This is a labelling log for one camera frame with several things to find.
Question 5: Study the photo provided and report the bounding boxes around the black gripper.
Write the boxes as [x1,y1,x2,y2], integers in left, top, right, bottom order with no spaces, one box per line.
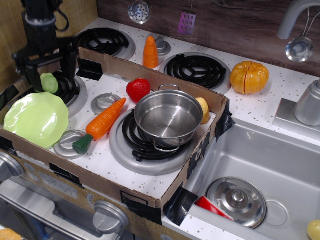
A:
[12,22,77,93]

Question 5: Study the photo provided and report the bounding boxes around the light green toy broccoli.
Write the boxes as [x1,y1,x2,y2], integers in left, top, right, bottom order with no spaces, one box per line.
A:
[40,73,59,94]

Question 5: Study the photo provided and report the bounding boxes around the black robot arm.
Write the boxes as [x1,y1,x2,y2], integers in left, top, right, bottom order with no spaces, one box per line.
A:
[12,0,78,93]

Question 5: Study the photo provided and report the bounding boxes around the stainless steel pot lid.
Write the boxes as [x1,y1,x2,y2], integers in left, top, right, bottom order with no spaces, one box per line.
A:
[205,177,267,229]

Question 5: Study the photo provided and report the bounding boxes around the black front left burner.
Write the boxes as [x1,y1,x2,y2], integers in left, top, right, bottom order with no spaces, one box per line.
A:
[14,69,89,119]

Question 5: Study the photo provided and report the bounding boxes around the black burner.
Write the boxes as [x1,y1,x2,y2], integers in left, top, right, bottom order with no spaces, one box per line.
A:
[76,27,136,60]
[159,52,231,95]
[109,108,199,176]
[14,69,89,119]

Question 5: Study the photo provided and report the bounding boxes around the light green plastic plate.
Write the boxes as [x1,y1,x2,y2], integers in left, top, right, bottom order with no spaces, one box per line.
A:
[3,92,69,149]

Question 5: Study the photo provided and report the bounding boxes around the grey stove top knob upper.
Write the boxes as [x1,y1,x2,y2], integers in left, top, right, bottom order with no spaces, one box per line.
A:
[91,93,121,115]

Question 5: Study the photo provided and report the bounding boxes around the grey stove knob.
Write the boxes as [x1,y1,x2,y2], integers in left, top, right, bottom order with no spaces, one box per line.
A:
[53,130,86,160]
[155,36,172,57]
[91,93,121,115]

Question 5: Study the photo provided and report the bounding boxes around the black back left burner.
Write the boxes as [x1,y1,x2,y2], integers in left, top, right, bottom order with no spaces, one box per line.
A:
[76,27,136,60]

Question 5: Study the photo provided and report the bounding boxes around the orange toy carrot green stem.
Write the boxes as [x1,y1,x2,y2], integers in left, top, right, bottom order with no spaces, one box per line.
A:
[72,98,127,155]

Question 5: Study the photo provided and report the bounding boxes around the grey stove top knob lower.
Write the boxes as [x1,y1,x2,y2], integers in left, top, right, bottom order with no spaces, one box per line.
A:
[53,130,86,160]

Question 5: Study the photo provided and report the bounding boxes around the red toy strawberry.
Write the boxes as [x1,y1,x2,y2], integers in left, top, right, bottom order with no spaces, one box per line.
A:
[126,78,151,104]

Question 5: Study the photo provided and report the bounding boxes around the brown cardboard fence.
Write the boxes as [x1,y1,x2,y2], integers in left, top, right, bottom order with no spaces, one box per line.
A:
[0,48,232,223]

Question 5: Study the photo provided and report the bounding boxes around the orange toy carrot tip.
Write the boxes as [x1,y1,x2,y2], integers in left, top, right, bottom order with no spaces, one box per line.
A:
[142,36,159,69]

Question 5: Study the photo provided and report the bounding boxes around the hanging metal strainer spoon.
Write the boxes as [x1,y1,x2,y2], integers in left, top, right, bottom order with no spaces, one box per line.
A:
[127,0,152,25]

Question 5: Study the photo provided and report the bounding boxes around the grey oven knob left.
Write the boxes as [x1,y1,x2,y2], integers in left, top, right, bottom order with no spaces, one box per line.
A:
[0,151,25,182]

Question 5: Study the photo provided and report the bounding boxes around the grey oven knob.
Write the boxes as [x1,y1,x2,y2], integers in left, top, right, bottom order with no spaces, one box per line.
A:
[92,200,130,235]
[0,151,25,182]

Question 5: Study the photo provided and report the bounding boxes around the grey back stove knob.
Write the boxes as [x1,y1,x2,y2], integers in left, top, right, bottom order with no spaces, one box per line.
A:
[155,36,172,57]

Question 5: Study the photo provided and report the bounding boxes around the black front right burner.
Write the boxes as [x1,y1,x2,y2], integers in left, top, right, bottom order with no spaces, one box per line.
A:
[109,108,199,176]

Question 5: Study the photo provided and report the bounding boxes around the black back right burner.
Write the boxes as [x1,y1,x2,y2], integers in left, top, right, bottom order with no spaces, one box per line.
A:
[159,52,231,95]

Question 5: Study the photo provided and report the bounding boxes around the grey oven knob right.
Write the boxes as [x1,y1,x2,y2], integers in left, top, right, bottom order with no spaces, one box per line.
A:
[92,200,130,235]

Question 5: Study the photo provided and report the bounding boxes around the yellow toy corn cob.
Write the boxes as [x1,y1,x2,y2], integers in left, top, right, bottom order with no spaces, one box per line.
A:
[196,97,210,124]

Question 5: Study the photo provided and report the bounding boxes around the orange toy bread corner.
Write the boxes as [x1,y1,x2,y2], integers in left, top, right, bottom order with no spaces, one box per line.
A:
[0,228,22,240]

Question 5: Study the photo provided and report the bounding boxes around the orange toy pumpkin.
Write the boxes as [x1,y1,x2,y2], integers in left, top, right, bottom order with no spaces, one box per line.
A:
[229,61,270,95]

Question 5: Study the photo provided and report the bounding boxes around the red toy pepper piece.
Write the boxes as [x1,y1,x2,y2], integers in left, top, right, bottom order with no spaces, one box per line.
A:
[194,196,235,222]

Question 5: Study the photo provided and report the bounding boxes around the grey sink basin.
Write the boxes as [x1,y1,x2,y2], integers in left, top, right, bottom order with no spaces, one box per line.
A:
[185,120,320,240]

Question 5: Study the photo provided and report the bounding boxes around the hanging metal ladle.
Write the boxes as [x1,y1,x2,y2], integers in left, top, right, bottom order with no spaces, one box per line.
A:
[285,8,320,63]

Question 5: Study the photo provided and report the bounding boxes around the grey toy faucet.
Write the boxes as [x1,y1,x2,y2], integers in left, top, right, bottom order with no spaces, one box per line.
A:
[277,0,320,127]

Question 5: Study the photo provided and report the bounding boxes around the pale yellow toy potato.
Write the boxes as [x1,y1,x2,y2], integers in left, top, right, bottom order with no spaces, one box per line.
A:
[307,219,320,240]

